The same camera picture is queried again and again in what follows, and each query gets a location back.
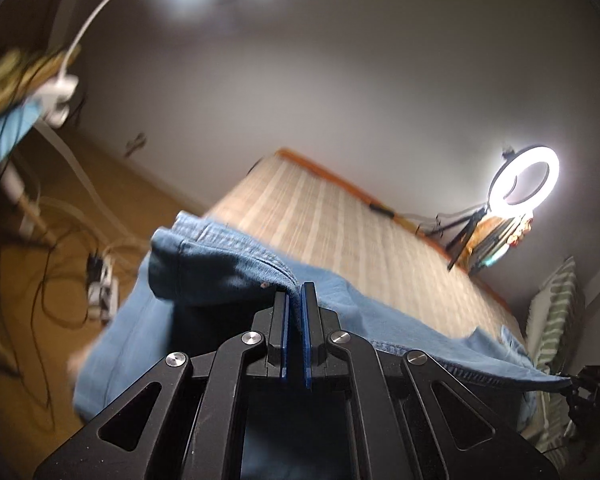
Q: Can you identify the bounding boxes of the blue cloth on desk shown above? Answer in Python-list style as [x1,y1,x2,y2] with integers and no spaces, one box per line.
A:
[0,101,42,162]

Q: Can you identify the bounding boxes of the blue denim pants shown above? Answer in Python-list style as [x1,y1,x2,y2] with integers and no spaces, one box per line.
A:
[73,212,567,428]

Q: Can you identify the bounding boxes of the beige plaid bed mat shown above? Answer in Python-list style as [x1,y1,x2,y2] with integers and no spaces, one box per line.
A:
[208,152,522,338]

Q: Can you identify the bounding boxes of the black ring light cable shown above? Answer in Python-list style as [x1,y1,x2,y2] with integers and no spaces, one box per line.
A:
[398,209,481,239]

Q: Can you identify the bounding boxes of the orange bed sheet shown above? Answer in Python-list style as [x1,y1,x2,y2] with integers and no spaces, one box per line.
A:
[278,147,513,308]

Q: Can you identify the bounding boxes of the green striped white pillow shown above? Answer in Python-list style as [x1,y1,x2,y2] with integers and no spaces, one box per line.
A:
[524,257,584,452]

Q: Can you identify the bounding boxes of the orange patterned cloth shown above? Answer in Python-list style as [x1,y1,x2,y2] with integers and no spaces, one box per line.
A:
[467,212,534,275]

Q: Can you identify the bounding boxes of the black tripod stand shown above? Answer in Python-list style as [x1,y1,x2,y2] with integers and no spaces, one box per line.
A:
[426,206,489,271]

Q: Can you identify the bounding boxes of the white power strip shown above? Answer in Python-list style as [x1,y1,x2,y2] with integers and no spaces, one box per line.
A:
[85,254,120,323]

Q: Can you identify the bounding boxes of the white ring light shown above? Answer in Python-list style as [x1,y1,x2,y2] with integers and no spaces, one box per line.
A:
[486,145,560,218]

